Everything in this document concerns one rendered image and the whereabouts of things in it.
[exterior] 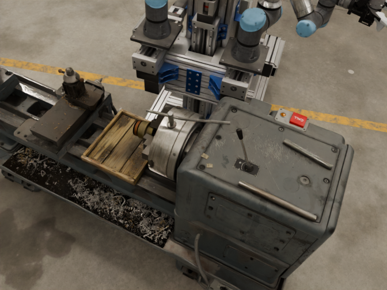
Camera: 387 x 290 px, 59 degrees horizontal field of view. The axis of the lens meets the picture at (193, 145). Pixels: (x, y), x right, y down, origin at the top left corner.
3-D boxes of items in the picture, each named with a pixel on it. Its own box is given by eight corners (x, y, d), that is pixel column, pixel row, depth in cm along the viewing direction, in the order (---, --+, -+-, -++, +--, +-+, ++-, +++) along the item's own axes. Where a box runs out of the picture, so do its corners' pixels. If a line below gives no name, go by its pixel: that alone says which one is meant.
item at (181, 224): (278, 246, 238) (323, 186, 168) (255, 313, 212) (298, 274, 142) (201, 209, 251) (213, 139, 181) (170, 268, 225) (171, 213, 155)
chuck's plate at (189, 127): (205, 137, 170) (205, 102, 142) (175, 191, 158) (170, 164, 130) (198, 134, 171) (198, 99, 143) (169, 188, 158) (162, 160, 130)
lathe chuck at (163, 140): (198, 134, 171) (198, 99, 143) (169, 188, 158) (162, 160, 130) (182, 128, 173) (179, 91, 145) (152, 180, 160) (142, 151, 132)
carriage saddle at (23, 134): (113, 100, 193) (112, 93, 188) (60, 161, 167) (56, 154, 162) (70, 82, 199) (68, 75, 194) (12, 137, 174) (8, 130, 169)
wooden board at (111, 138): (170, 133, 181) (170, 129, 178) (134, 186, 162) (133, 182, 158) (122, 113, 188) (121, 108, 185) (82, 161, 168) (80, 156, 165)
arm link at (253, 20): (232, 38, 169) (236, 13, 158) (247, 26, 176) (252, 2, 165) (251, 48, 165) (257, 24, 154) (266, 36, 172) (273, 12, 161)
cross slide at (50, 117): (109, 92, 188) (107, 86, 185) (58, 147, 165) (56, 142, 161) (83, 81, 192) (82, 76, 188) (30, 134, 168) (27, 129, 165)
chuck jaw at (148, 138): (168, 141, 148) (154, 160, 141) (167, 149, 152) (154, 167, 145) (146, 132, 150) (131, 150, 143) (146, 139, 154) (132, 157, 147)
